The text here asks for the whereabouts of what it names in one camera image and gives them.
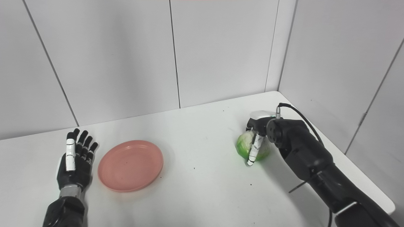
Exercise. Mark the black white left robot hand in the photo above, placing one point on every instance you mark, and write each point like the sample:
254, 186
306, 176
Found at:
77, 173

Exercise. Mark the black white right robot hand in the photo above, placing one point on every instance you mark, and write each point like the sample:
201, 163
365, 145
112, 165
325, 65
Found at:
258, 126

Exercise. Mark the green white toy cabbage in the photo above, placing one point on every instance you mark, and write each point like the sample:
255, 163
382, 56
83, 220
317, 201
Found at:
244, 145

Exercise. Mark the pink plastic plate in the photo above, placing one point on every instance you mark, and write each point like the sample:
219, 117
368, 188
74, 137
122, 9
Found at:
130, 166

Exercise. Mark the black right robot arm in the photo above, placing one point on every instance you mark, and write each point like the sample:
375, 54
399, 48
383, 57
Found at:
312, 157

